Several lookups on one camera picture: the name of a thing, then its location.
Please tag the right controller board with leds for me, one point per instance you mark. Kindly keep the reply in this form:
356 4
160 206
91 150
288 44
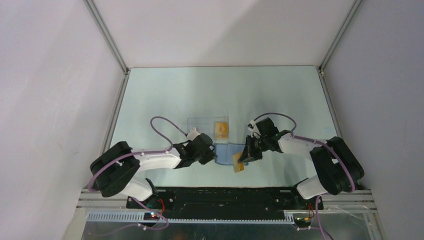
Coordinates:
303 223

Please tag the left aluminium frame post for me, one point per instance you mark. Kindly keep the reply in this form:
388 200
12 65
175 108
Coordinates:
106 34

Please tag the right aluminium frame post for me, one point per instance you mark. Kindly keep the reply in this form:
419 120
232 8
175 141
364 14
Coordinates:
353 10

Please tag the blue leather card holder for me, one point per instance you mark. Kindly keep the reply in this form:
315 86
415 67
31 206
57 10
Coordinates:
224 153

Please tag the gold card in box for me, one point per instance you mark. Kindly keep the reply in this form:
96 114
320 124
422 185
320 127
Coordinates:
221 130

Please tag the aluminium frame post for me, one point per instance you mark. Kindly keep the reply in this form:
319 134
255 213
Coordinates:
106 34
353 10

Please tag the gold VIP card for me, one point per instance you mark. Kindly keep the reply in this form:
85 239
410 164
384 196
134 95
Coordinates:
237 166

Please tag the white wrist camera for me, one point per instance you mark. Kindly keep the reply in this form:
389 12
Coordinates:
192 134
252 127

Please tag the clear acrylic card box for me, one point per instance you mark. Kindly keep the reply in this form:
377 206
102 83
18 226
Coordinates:
206 125

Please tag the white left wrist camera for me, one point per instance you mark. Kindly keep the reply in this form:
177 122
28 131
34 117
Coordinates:
192 134

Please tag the controller board with leds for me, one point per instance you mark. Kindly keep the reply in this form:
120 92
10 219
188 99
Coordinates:
151 216
303 223

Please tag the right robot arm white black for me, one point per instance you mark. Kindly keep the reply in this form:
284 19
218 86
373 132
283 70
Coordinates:
337 169

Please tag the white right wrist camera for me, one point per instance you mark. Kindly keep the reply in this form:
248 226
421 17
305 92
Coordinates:
252 127

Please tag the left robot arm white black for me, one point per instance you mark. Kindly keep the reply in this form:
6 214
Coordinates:
114 171

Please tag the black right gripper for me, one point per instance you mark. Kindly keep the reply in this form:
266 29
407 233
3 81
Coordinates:
248 153

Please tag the left controller board with leds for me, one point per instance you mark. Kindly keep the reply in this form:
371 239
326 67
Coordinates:
151 216

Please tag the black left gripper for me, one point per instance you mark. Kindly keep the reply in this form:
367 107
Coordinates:
211 156

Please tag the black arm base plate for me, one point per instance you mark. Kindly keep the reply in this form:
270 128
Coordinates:
174 198

